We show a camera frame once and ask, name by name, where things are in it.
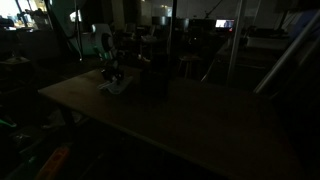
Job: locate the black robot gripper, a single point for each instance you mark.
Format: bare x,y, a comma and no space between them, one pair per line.
111,71

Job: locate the white cloth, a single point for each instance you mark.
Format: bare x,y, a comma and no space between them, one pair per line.
114,87

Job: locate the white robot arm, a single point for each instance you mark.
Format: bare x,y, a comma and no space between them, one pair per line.
103,46

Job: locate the dark open box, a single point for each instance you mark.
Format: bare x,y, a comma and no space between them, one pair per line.
154,84

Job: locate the wooden stool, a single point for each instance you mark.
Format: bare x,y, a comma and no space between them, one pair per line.
187,61

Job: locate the orange tool on floor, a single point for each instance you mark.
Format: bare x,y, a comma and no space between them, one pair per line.
54,163

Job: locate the lit computer monitor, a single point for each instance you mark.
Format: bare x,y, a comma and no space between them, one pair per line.
224,23

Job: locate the metal tripod pole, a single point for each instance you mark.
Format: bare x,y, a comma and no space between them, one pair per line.
236,40

